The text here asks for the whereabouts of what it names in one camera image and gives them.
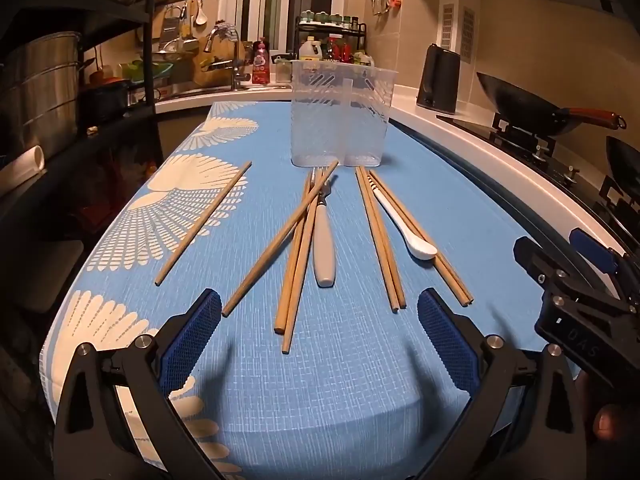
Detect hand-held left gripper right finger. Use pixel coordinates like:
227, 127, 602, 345
415, 287, 586, 480

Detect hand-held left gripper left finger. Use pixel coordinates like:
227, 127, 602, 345
52, 288, 226, 480

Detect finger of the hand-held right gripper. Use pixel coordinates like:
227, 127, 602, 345
513, 236, 628, 313
569, 228, 640, 306

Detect wooden chopstick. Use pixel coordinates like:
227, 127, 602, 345
221, 160, 340, 318
369, 170, 469, 308
359, 166, 407, 309
281, 167, 326, 356
355, 166, 399, 311
274, 169, 316, 335
154, 161, 253, 287

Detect pair wooden chopsticks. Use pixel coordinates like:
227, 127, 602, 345
372, 169, 475, 305

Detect white spoon with striped handle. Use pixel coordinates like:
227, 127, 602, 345
366, 169, 439, 261

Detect fork with white handle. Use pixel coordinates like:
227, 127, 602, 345
307, 167, 337, 288

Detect clear plastic utensil holder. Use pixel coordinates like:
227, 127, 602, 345
290, 59, 398, 168

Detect person's right hand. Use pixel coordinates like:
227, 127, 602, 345
592, 401, 640, 445

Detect black gas stove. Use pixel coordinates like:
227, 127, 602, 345
437, 112, 640, 261

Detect black pan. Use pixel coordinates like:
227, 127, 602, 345
606, 136, 640, 191

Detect blue printed tablecloth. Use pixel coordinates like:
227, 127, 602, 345
40, 100, 586, 480

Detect black electric kettle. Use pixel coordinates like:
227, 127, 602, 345
416, 44, 461, 115

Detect white roll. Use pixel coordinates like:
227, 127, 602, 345
0, 145, 46, 186

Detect small black pot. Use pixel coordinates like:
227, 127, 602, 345
80, 77, 132, 123

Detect metal kitchen faucet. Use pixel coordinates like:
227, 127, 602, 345
204, 25, 251, 92

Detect wooden cutting board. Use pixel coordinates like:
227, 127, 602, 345
192, 35, 248, 86

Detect green basket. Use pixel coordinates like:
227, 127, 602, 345
120, 60, 176, 83

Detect pink dish soap bottle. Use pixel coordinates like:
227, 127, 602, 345
251, 37, 272, 86

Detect black shelving rack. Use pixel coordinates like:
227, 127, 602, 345
0, 0, 206, 176

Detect black spice rack with bottles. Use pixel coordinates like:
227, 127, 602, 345
294, 10, 376, 68

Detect large steel stockpot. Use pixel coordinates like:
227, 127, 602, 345
0, 31, 83, 161

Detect hanging metal grater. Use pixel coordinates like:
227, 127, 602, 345
161, 7, 182, 43

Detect window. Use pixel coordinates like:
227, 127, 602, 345
220, 0, 346, 46

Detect black wok with red handle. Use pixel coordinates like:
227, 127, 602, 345
475, 71, 627, 138

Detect white wall vent panel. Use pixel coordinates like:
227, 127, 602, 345
441, 4, 455, 50
461, 7, 476, 63

